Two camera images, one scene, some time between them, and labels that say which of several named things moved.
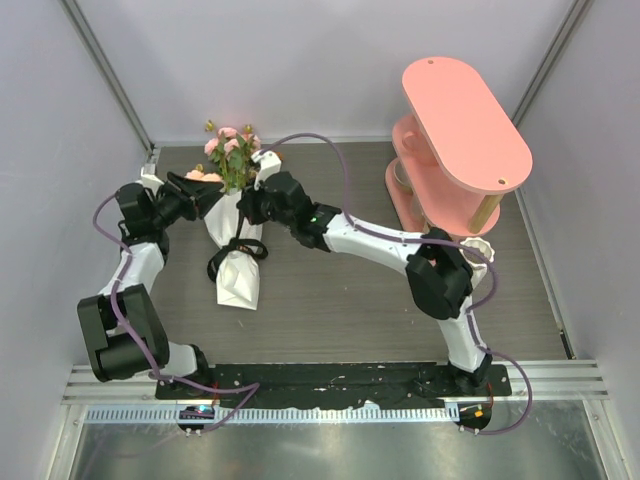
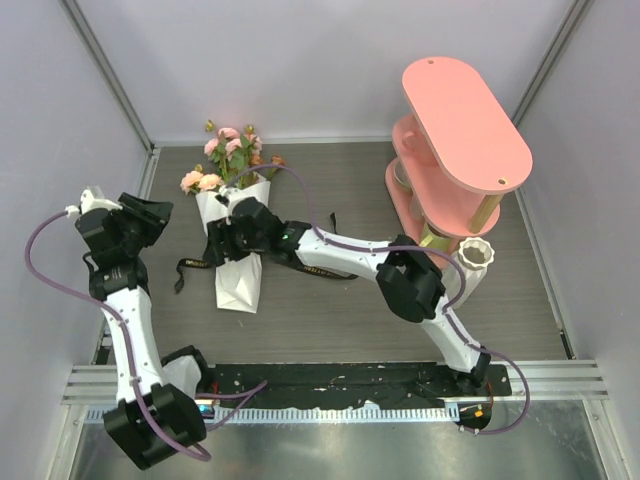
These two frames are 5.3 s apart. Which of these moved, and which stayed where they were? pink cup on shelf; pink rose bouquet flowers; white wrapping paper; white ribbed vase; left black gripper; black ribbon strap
Moved: left black gripper; black ribbon strap
Stayed: pink rose bouquet flowers; white wrapping paper; white ribbed vase; pink cup on shelf
